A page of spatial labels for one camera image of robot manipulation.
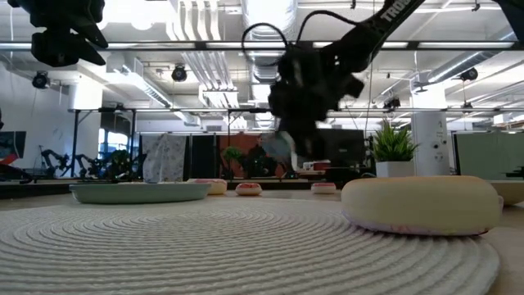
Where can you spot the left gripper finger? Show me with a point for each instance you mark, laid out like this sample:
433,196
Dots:
88,34
57,51

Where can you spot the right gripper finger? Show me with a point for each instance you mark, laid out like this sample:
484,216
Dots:
313,139
296,135

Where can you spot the pink frosted donut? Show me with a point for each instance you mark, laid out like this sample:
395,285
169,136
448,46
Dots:
323,189
219,188
248,189

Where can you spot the lavender iced tan donut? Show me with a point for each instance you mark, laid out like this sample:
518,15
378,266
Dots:
421,205

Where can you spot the black background robot arm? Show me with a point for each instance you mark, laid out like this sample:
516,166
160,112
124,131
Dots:
51,157
118,164

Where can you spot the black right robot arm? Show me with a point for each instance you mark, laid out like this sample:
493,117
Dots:
360,41

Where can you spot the red cooler box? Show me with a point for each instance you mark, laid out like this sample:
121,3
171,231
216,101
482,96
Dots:
323,166

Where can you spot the black computer monitor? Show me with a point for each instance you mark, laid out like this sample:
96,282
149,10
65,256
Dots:
348,147

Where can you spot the person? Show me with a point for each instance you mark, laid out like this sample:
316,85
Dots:
258,164

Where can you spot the orange-brown partition board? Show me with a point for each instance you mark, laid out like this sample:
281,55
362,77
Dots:
241,141

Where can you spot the small green bushy plant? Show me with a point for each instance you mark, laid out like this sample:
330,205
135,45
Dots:
232,155

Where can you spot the green plant white pot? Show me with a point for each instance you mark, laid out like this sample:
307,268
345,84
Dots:
391,143

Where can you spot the black partition panel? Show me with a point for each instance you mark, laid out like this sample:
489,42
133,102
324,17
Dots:
203,157

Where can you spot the overhead black light bar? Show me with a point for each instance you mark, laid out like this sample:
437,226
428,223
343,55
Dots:
200,46

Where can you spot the white round column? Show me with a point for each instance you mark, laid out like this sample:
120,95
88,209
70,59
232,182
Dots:
430,143

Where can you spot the white patterned curtain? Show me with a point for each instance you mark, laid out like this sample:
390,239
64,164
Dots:
163,157

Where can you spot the white round woven placemat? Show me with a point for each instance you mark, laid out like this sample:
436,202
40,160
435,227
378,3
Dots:
204,246

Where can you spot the teal round plate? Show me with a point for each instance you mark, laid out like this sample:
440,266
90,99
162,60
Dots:
139,193

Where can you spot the grey office partition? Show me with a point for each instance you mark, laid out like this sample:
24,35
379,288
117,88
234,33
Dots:
487,155

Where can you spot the beige round plate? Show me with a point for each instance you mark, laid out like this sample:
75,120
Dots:
511,192

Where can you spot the black ceiling camera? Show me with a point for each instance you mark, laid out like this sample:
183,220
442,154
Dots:
391,103
179,74
468,74
40,80

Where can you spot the black background workstation frame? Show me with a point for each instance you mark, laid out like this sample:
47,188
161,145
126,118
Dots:
258,110

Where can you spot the silver ceiling ventilation duct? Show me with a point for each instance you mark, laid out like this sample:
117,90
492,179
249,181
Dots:
260,69

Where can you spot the dark wall screen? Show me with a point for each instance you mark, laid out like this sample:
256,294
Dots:
12,141

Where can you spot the black aluminium rig frame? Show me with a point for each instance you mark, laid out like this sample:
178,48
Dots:
32,190

